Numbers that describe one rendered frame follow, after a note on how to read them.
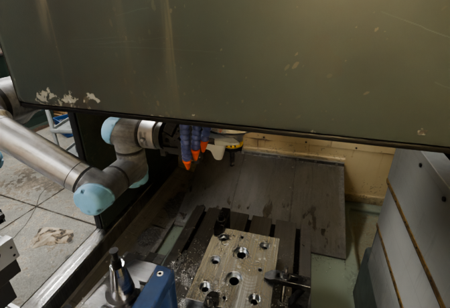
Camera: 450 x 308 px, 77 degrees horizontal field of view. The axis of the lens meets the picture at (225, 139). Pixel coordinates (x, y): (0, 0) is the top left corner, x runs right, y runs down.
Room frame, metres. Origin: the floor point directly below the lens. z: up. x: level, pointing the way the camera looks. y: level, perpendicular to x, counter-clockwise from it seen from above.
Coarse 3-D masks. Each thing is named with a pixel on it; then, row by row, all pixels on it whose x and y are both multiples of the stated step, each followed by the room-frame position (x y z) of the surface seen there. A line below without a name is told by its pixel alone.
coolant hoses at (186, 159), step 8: (184, 128) 0.42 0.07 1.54; (192, 128) 0.44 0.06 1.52; (200, 128) 0.44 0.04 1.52; (208, 128) 0.46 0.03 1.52; (184, 136) 0.42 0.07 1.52; (192, 136) 0.45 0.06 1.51; (200, 136) 0.45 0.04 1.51; (208, 136) 0.46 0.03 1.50; (184, 144) 0.42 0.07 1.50; (192, 144) 0.44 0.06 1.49; (200, 144) 0.47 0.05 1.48; (184, 152) 0.43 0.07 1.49; (192, 152) 0.45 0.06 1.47; (184, 160) 0.44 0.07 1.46
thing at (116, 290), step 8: (112, 272) 0.35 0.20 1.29; (120, 272) 0.35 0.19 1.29; (128, 272) 0.37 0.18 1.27; (112, 280) 0.35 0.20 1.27; (120, 280) 0.35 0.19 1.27; (128, 280) 0.36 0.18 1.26; (112, 288) 0.34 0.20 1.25; (120, 288) 0.34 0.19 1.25; (128, 288) 0.35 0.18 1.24; (112, 296) 0.34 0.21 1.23; (120, 296) 0.34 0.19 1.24; (128, 296) 0.35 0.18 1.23
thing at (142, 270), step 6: (126, 264) 0.43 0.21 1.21; (132, 264) 0.43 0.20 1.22; (138, 264) 0.43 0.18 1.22; (144, 264) 0.43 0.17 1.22; (150, 264) 0.43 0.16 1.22; (156, 264) 0.43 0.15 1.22; (132, 270) 0.41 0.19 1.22; (138, 270) 0.41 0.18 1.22; (144, 270) 0.41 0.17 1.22; (150, 270) 0.41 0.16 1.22; (138, 276) 0.40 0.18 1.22; (144, 276) 0.40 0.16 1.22; (150, 276) 0.40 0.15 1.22; (144, 282) 0.39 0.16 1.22
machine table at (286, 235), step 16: (208, 208) 1.00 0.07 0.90; (192, 224) 0.90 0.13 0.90; (208, 224) 0.90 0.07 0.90; (240, 224) 0.90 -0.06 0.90; (256, 224) 0.90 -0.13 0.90; (272, 224) 0.93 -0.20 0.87; (288, 224) 0.90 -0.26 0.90; (304, 224) 0.90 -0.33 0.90; (176, 240) 0.81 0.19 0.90; (192, 240) 0.81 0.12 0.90; (208, 240) 0.81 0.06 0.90; (288, 240) 0.81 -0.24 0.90; (304, 240) 0.81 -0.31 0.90; (176, 256) 0.73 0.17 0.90; (192, 256) 0.73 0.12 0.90; (288, 256) 0.73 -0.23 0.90; (304, 256) 0.73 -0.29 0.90; (304, 272) 0.67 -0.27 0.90; (176, 288) 0.61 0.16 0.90; (288, 288) 0.61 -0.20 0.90; (272, 304) 0.55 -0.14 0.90
